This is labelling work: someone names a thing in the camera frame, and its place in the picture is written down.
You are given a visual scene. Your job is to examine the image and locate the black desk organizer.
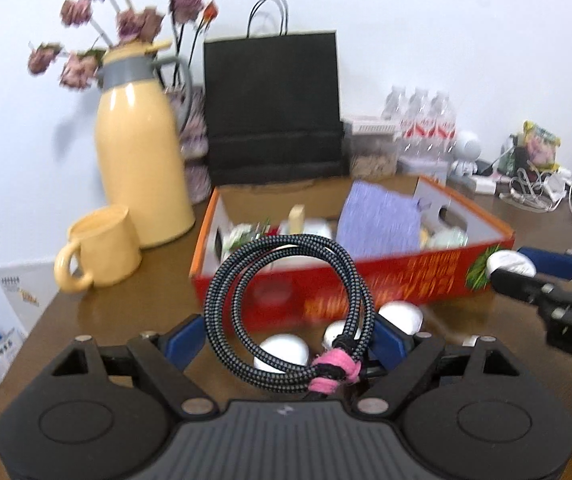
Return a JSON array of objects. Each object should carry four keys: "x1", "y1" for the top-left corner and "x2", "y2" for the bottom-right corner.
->
[{"x1": 503, "y1": 135, "x2": 527, "y2": 171}]

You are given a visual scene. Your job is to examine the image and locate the dried rose bouquet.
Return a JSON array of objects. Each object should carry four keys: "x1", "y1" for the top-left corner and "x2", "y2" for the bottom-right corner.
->
[{"x1": 26, "y1": 0, "x2": 219, "y2": 91}]

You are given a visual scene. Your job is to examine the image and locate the yellow thermos jug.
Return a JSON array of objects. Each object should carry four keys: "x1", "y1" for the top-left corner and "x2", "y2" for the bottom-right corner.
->
[{"x1": 93, "y1": 40, "x2": 197, "y2": 250}]

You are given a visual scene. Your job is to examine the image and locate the red cardboard box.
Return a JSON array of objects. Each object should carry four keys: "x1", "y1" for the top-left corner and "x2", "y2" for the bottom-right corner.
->
[{"x1": 189, "y1": 175, "x2": 515, "y2": 321}]

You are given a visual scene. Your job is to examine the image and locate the small white bottle cap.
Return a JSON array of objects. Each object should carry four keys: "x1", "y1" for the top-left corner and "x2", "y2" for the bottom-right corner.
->
[{"x1": 323, "y1": 320, "x2": 354, "y2": 353}]

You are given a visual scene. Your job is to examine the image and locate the small wooden block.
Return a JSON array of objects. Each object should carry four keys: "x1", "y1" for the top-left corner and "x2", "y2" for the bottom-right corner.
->
[{"x1": 288, "y1": 204, "x2": 307, "y2": 233}]

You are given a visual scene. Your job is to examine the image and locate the yellow green snack packet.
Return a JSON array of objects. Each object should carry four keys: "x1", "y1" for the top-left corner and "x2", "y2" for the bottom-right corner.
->
[{"x1": 522, "y1": 121, "x2": 562, "y2": 171}]

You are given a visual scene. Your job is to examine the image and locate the yellow mug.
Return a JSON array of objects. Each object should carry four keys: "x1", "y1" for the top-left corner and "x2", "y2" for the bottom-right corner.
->
[{"x1": 54, "y1": 205, "x2": 142, "y2": 295}]

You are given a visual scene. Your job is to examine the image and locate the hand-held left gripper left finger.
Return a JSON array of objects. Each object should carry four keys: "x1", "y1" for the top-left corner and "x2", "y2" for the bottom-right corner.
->
[{"x1": 50, "y1": 313, "x2": 219, "y2": 422}]

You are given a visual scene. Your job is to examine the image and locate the braided cable with pink tie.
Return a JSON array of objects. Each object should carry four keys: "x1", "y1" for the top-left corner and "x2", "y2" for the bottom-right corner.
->
[{"x1": 203, "y1": 237, "x2": 374, "y2": 396}]

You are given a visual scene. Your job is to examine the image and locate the iridescent bead bag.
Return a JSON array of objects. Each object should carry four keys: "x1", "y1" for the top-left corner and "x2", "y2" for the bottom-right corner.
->
[{"x1": 423, "y1": 227, "x2": 469, "y2": 251}]

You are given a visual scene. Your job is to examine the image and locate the white robot toy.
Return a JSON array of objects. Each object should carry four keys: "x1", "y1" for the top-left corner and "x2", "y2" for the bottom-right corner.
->
[{"x1": 448, "y1": 130, "x2": 484, "y2": 177}]

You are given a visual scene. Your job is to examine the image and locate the white spiral calendar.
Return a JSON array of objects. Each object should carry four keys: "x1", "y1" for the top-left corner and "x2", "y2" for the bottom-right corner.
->
[{"x1": 0, "y1": 260, "x2": 61, "y2": 336}]

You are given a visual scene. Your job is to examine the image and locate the white cable tangle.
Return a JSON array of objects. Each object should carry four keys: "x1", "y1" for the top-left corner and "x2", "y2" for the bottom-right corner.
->
[{"x1": 496, "y1": 162, "x2": 572, "y2": 231}]

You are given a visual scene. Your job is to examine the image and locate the pink fuzzy vase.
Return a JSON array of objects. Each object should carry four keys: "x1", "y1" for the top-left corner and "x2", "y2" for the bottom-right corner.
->
[{"x1": 178, "y1": 85, "x2": 211, "y2": 206}]

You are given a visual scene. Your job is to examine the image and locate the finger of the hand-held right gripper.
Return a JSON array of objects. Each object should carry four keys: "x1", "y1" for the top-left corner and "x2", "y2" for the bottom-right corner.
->
[
  {"x1": 489, "y1": 269, "x2": 568, "y2": 307},
  {"x1": 516, "y1": 242, "x2": 572, "y2": 288}
]

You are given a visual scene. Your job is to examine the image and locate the white plastic container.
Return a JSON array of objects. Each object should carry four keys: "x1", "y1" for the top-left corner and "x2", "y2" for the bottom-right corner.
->
[{"x1": 271, "y1": 220, "x2": 334, "y2": 250}]

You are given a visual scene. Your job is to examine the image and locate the clear seed container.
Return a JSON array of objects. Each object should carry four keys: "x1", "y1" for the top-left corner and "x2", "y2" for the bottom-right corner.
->
[{"x1": 342, "y1": 115, "x2": 399, "y2": 180}]

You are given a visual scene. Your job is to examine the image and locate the large white bottle cap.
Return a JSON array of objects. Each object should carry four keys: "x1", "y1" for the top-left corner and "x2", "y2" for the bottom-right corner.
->
[{"x1": 255, "y1": 334, "x2": 311, "y2": 376}]

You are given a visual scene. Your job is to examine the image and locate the purple knit pouch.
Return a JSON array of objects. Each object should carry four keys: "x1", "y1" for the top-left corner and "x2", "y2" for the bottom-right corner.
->
[{"x1": 336, "y1": 180, "x2": 424, "y2": 257}]

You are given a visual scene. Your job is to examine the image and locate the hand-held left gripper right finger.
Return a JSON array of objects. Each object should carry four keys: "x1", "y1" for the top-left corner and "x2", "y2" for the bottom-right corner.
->
[{"x1": 353, "y1": 311, "x2": 523, "y2": 422}]

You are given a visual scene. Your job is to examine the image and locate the pale printed tin box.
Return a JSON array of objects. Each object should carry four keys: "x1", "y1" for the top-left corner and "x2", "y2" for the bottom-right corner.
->
[{"x1": 398, "y1": 154, "x2": 449, "y2": 183}]

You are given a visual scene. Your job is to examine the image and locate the black paper bag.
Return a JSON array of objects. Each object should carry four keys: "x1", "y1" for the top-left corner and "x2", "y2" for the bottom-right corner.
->
[{"x1": 203, "y1": 0, "x2": 344, "y2": 187}]

